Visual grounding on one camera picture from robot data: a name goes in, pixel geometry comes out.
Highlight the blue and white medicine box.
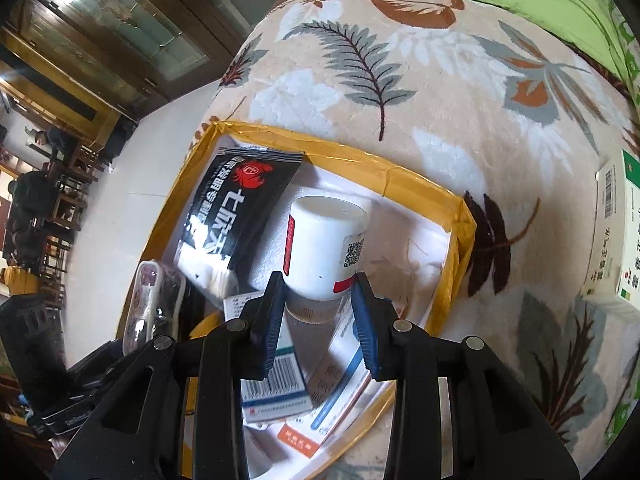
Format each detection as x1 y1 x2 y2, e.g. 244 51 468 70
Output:
240 320 313 423

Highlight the cream medicine box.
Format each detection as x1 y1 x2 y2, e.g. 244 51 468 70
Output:
581 149 640 321

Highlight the yellow-taped white foam box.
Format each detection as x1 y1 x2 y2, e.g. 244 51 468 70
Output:
116 120 477 480

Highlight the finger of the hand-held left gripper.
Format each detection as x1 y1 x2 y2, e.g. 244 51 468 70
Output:
162 280 208 346

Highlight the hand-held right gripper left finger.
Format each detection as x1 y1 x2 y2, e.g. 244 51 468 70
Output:
52 271 286 480

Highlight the green checkered quilt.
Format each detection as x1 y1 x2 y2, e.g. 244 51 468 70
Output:
607 0 640 111

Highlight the white pill bottle red label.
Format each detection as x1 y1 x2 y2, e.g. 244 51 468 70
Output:
282 196 373 323

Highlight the yellow snack packet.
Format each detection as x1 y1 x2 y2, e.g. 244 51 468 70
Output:
189 310 227 342

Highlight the long white and orange box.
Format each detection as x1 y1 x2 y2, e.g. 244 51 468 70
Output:
277 305 396 458

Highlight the wooden cabinet with glass doors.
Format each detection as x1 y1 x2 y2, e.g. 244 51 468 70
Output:
0 0 251 121

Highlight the leaf-print blanket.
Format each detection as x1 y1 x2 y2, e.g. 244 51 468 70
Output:
185 0 640 480

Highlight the wooden chair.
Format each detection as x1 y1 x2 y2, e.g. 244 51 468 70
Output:
47 145 103 261

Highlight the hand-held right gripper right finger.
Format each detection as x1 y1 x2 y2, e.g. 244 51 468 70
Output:
350 271 581 480

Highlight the pink tin with cartoon lid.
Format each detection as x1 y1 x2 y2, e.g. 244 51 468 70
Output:
121 260 187 356

